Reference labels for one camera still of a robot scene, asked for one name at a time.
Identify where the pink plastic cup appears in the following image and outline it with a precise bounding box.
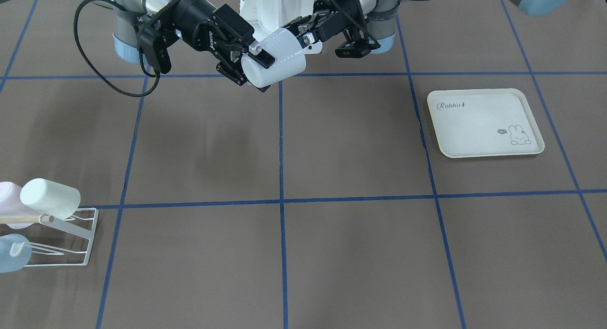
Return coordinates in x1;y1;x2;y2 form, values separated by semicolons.
0;182;40;219

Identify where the grey plastic cup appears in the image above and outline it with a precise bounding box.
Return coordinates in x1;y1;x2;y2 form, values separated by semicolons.
241;28;306;88

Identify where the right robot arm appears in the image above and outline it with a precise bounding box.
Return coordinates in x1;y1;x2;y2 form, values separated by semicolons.
1;0;275;97

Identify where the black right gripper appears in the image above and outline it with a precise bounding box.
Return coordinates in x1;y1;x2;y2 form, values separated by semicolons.
171;0;276;86

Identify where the cream plastic tray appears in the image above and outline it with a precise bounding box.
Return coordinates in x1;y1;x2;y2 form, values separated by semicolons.
427;88;545;158

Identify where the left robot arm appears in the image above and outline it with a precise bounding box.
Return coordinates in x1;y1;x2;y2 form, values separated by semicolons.
284;0;438;58

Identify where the white wire cup rack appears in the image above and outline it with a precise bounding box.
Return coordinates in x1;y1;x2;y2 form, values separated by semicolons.
1;208;100;268

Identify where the pale yellow plastic cup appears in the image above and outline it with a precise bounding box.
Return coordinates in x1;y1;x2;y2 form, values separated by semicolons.
19;178;82;219

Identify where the light blue plastic cup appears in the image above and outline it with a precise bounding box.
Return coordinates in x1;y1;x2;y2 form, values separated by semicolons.
0;234;32;273

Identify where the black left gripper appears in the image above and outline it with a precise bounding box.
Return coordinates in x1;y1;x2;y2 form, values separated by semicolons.
282;0;379;49

